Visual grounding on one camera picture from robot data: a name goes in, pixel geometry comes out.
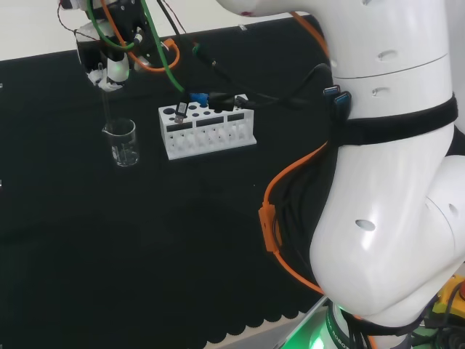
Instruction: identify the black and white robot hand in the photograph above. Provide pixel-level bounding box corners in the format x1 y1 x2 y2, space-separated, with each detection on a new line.
75 21 132 92

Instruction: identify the clear glass rod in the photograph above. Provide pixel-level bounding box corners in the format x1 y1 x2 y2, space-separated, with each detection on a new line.
97 63 113 128

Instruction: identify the clear glass beaker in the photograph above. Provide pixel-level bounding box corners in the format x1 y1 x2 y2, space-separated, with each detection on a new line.
101 118 141 168

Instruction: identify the white test tube rack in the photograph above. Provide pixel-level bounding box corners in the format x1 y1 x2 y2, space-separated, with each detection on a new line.
158 94 258 161

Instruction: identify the black USB plug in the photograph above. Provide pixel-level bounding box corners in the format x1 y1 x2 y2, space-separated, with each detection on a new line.
173 102 189 124

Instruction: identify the black and green small connector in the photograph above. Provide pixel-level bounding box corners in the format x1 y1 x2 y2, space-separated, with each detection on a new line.
191 41 219 69

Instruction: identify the black bench cloth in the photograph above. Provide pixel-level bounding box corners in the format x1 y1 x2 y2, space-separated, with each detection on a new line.
0 13 349 345

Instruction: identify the pale board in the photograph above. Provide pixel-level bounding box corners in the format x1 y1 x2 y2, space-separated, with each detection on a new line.
203 294 330 349

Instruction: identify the yellow stop button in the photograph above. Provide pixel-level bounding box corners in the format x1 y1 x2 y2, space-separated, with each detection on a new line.
431 274 465 316

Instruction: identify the green cable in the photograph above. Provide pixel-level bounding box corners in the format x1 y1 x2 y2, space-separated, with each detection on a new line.
139 0 187 95

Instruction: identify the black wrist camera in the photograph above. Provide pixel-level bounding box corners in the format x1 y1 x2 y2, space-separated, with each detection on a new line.
108 0 163 72

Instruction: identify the thin orange cable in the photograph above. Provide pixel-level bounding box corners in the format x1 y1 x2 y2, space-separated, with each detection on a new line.
100 0 182 73

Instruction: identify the black cable with USB plug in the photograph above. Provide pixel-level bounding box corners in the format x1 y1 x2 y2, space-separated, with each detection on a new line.
156 0 188 36

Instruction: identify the blue cable connector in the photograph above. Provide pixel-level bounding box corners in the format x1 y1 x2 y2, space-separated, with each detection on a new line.
189 92 210 108

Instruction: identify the black cable adapter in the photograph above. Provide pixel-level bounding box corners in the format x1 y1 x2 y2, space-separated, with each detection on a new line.
207 92 238 112

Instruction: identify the long black cable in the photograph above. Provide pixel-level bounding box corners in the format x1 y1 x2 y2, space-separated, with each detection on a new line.
212 62 333 110

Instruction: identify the orange cable with inline box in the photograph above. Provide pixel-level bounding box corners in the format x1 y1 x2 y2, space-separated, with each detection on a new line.
258 11 377 349

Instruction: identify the black arm strap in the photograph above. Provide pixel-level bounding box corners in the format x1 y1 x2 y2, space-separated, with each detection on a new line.
328 95 459 147

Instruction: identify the black cable bundle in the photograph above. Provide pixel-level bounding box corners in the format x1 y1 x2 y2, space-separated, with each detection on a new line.
341 312 372 349

